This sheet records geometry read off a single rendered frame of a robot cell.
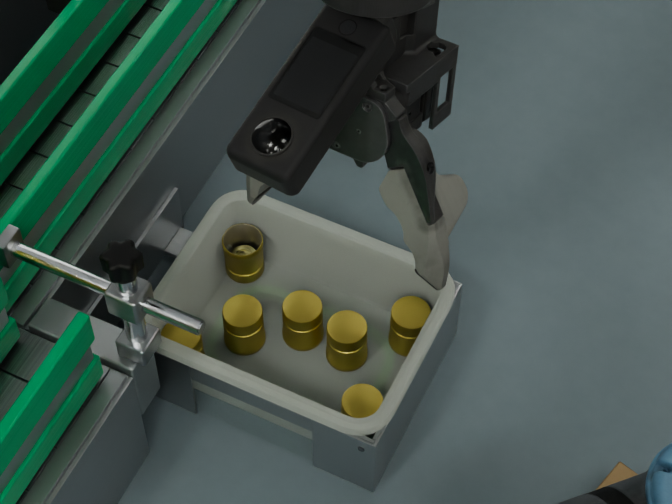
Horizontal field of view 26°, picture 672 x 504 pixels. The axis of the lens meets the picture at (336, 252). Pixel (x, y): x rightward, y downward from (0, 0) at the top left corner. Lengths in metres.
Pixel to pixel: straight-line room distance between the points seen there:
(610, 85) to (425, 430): 0.43
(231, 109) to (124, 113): 0.18
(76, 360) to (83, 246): 0.16
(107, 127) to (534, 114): 0.45
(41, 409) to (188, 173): 0.36
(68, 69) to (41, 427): 0.35
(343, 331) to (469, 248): 0.19
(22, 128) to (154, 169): 0.12
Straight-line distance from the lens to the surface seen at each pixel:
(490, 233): 1.34
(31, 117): 1.24
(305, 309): 1.21
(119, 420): 1.13
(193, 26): 1.28
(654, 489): 0.94
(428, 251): 0.91
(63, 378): 1.05
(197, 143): 1.32
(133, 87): 1.20
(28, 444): 1.05
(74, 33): 1.25
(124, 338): 1.10
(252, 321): 1.21
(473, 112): 1.43
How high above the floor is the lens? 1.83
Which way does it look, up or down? 55 degrees down
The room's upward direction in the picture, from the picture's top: straight up
